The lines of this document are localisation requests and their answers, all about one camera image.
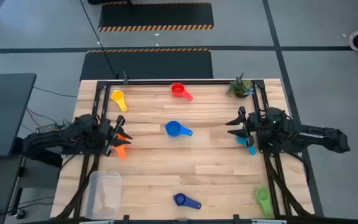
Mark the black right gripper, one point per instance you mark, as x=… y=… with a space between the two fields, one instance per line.
x=252 y=124

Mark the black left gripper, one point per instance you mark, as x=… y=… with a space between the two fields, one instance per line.
x=109 y=133

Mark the orange measuring cup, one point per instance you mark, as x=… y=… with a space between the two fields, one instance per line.
x=121 y=152

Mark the cyan measuring cup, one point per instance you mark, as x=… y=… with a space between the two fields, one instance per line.
x=251 y=150

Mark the yellow measuring cup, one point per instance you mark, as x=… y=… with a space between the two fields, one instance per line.
x=117 y=95

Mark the medium blue measuring cup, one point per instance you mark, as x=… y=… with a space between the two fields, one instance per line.
x=172 y=128

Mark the green measuring cup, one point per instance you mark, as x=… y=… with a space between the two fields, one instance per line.
x=263 y=194

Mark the red measuring cup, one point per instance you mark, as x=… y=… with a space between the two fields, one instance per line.
x=177 y=89

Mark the dark blue measuring cup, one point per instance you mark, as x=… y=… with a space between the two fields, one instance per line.
x=191 y=203

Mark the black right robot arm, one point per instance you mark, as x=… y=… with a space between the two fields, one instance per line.
x=315 y=137

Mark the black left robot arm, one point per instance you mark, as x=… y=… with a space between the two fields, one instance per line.
x=57 y=137

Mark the small potted succulent plant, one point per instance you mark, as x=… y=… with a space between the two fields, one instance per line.
x=240 y=87

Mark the clear plastic container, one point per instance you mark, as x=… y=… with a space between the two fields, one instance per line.
x=104 y=193

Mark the black power adapter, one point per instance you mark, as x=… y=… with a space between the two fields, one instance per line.
x=47 y=128

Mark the black striped-edge floor mat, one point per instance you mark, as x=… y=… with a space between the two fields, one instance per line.
x=154 y=15
x=148 y=65

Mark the white light bar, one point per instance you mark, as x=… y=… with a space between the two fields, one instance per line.
x=98 y=222
x=269 y=221

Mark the dark grey desk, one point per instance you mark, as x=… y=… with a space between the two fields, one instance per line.
x=5 y=118

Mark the black caster wheel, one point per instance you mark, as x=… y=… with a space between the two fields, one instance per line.
x=20 y=214

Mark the grey side table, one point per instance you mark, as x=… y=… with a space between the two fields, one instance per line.
x=2 y=180

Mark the black aluminium table frame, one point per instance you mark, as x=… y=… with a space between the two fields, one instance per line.
x=182 y=82

